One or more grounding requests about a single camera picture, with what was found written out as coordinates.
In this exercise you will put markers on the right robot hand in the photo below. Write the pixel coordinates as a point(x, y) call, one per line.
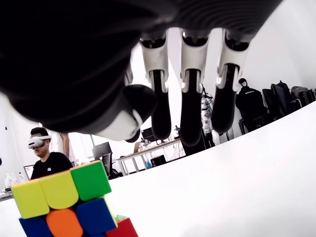
point(74, 61)

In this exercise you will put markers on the multicoloured Rubik's cube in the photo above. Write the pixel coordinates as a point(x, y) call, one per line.
point(61, 192)

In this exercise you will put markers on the standing person white shirt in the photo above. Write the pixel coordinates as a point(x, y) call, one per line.
point(65, 145)

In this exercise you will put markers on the white VR headset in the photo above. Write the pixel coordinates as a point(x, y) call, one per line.
point(34, 142)

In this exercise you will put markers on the black computer monitor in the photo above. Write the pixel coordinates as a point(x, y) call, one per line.
point(101, 149)

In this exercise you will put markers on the seated person black shirt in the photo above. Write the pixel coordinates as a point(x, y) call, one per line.
point(51, 165)

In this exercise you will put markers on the black office chair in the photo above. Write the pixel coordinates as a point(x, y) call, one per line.
point(107, 163)

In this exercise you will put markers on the long white desk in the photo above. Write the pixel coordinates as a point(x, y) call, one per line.
point(148, 150)

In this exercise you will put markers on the open laptop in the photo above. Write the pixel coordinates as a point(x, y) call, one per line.
point(29, 171)

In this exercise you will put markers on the clear plastic bottle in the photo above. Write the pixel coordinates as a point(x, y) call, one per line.
point(8, 181)
point(21, 177)
point(14, 179)

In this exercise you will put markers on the black computer tower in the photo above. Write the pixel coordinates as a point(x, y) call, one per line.
point(158, 161)

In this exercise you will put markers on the black soft case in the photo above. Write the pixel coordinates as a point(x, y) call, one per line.
point(279, 98)

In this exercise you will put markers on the grey hard case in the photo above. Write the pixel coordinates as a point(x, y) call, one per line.
point(301, 95)

